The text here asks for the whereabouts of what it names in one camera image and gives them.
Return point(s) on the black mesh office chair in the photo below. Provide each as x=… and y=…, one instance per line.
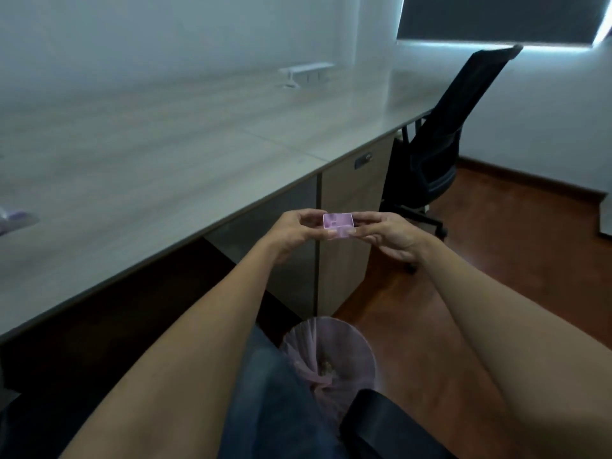
x=444, y=138

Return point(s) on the small pink plastic box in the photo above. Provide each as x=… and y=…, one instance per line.
x=338, y=223

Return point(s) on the beige drawer cabinet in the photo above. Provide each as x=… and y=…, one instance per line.
x=351, y=195

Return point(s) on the waste bin with pink bag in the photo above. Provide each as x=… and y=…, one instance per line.
x=334, y=358

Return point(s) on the black cabinet lock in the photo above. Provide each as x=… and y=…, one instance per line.
x=363, y=160

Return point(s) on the dark grey window blind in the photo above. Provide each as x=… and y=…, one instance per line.
x=497, y=16

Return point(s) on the person's left forearm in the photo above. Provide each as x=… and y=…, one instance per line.
x=191, y=358

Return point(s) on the person's right hand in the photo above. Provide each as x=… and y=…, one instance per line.
x=397, y=236

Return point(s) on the person's right forearm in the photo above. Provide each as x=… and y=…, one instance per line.
x=516, y=339

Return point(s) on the brown wooden baseboard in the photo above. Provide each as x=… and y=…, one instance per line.
x=530, y=179

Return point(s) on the white desk power socket box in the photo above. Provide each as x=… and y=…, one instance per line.
x=308, y=71

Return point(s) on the person's left hand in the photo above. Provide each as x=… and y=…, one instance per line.
x=287, y=234

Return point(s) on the person's left thumb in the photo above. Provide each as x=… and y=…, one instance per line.
x=318, y=232

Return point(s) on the black chair armrest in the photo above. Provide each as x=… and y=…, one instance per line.
x=387, y=430

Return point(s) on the person's blue jeans leg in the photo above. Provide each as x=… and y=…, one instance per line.
x=272, y=406

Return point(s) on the purple white object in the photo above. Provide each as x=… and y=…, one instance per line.
x=16, y=220

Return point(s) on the person's right thumb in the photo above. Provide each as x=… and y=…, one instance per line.
x=366, y=232

